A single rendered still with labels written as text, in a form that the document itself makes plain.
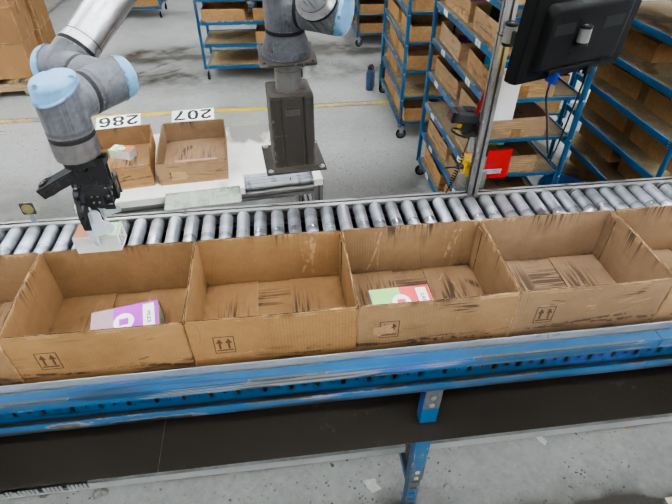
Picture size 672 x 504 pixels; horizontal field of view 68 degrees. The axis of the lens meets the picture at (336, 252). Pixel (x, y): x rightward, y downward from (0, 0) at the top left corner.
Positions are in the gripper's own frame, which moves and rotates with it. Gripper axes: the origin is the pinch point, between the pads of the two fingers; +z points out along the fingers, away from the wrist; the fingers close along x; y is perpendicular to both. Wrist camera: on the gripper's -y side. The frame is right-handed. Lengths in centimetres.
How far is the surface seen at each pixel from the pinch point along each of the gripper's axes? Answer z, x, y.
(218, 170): 36, 87, 17
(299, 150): 32, 93, 52
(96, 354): 18.4, -21.3, -0.8
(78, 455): 54, -25, -15
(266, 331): 15.8, -21.2, 37.6
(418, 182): 116, 191, 137
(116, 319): 20.0, -9.3, 0.6
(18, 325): 15.1, -13.3, -19.1
